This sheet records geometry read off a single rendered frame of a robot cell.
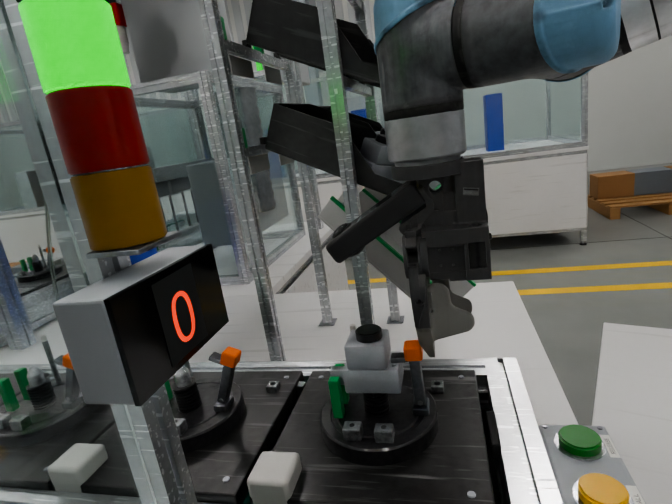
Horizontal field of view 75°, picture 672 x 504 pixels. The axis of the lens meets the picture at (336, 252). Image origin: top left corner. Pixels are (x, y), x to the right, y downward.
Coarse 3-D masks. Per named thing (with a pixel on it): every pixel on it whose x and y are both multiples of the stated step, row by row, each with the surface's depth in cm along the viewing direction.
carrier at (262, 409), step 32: (192, 384) 57; (256, 384) 65; (288, 384) 64; (192, 416) 56; (224, 416) 55; (256, 416) 58; (192, 448) 53; (224, 448) 52; (256, 448) 52; (192, 480) 48; (224, 480) 47
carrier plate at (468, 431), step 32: (320, 384) 63; (448, 384) 58; (448, 416) 52; (480, 416) 51; (288, 448) 51; (320, 448) 50; (448, 448) 47; (480, 448) 46; (320, 480) 45; (352, 480) 45; (384, 480) 44; (416, 480) 44; (448, 480) 43; (480, 480) 42
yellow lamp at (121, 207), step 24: (144, 168) 29; (96, 192) 27; (120, 192) 28; (144, 192) 29; (96, 216) 28; (120, 216) 28; (144, 216) 29; (96, 240) 28; (120, 240) 28; (144, 240) 29
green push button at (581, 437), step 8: (560, 432) 47; (568, 432) 47; (576, 432) 46; (584, 432) 46; (592, 432) 46; (560, 440) 46; (568, 440) 46; (576, 440) 45; (584, 440) 45; (592, 440) 45; (600, 440) 45; (568, 448) 45; (576, 448) 45; (584, 448) 44; (592, 448) 44; (600, 448) 45; (584, 456) 44; (592, 456) 44
